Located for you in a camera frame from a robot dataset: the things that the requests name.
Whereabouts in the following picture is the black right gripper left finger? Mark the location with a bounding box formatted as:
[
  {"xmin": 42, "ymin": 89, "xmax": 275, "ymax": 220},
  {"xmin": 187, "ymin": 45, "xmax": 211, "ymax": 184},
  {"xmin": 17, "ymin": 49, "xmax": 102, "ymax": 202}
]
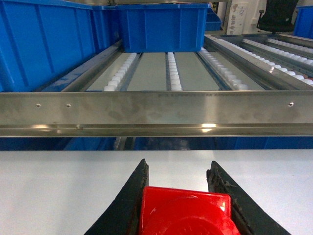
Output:
[{"xmin": 85, "ymin": 159, "xmax": 149, "ymax": 235}]

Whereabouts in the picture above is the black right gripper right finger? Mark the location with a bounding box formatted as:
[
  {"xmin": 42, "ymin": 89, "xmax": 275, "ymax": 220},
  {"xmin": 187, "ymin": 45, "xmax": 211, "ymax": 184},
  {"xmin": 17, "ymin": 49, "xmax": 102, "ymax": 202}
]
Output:
[{"xmin": 206, "ymin": 161, "xmax": 289, "ymax": 235}]

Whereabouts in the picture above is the red toy building block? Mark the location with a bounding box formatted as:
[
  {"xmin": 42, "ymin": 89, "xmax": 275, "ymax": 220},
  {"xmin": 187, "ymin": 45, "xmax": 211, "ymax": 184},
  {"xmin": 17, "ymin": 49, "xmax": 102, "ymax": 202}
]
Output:
[{"xmin": 138, "ymin": 187, "xmax": 240, "ymax": 235}]

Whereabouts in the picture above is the white roller track left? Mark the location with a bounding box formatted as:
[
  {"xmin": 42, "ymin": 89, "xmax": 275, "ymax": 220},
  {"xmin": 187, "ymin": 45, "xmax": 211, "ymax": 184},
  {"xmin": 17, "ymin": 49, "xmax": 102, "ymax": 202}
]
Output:
[{"xmin": 103, "ymin": 53, "xmax": 138, "ymax": 92}]

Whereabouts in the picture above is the white roller track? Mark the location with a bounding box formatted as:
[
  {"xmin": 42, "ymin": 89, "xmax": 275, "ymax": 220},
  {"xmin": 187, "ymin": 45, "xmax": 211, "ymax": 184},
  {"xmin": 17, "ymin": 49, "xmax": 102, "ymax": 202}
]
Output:
[
  {"xmin": 197, "ymin": 47, "xmax": 248, "ymax": 91},
  {"xmin": 167, "ymin": 52, "xmax": 182, "ymax": 91},
  {"xmin": 103, "ymin": 53, "xmax": 138, "ymax": 92}
]

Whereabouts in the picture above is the white roller track right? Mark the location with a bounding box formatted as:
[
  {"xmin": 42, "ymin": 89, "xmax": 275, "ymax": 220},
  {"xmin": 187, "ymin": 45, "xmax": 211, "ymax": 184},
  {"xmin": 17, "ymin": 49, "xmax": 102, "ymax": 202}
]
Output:
[{"xmin": 197, "ymin": 47, "xmax": 248, "ymax": 91}]

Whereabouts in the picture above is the white roller track centre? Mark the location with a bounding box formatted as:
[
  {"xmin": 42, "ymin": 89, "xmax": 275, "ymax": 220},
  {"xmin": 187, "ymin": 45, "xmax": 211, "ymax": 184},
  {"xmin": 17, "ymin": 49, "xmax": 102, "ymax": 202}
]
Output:
[{"xmin": 167, "ymin": 52, "xmax": 182, "ymax": 91}]

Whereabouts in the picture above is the large blue bin upper right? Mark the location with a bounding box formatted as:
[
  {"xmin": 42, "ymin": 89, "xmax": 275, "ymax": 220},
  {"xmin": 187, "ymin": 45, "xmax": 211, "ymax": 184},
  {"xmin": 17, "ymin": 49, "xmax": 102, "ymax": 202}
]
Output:
[{"xmin": 116, "ymin": 3, "xmax": 209, "ymax": 53}]

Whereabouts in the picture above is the large blue bin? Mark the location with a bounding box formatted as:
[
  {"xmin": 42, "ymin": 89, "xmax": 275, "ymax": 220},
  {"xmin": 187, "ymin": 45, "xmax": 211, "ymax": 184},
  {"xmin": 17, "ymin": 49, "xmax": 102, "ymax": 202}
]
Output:
[
  {"xmin": 116, "ymin": 3, "xmax": 209, "ymax": 53},
  {"xmin": 0, "ymin": 0, "xmax": 120, "ymax": 92}
]

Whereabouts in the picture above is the large blue bin upper left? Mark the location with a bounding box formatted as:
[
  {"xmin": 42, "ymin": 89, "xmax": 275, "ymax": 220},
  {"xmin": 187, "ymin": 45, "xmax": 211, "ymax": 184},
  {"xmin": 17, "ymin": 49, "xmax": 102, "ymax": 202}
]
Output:
[{"xmin": 0, "ymin": 0, "xmax": 120, "ymax": 92}]

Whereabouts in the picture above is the black office chair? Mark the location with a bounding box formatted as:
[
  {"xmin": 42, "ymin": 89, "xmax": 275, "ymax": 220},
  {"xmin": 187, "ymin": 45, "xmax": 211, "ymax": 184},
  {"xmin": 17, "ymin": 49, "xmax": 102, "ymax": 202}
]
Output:
[{"xmin": 256, "ymin": 0, "xmax": 298, "ymax": 34}]

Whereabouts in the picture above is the stainless steel shelf rail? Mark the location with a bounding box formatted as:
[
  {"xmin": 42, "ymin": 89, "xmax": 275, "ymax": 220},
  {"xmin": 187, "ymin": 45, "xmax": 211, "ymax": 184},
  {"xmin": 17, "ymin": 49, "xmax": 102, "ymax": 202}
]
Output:
[{"xmin": 0, "ymin": 91, "xmax": 313, "ymax": 137}]

